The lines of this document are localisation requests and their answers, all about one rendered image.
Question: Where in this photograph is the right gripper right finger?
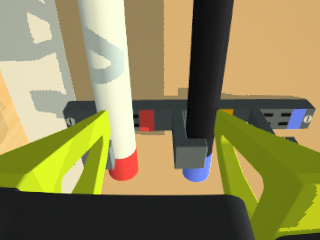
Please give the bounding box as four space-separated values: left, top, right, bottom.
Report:
214 110 320 240

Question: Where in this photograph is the white tube with red ends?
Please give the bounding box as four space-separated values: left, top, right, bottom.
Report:
77 0 138 181

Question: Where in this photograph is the black metal bar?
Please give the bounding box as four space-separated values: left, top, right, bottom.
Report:
182 0 234 182

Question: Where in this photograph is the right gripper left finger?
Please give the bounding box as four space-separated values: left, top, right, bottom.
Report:
0 110 110 194

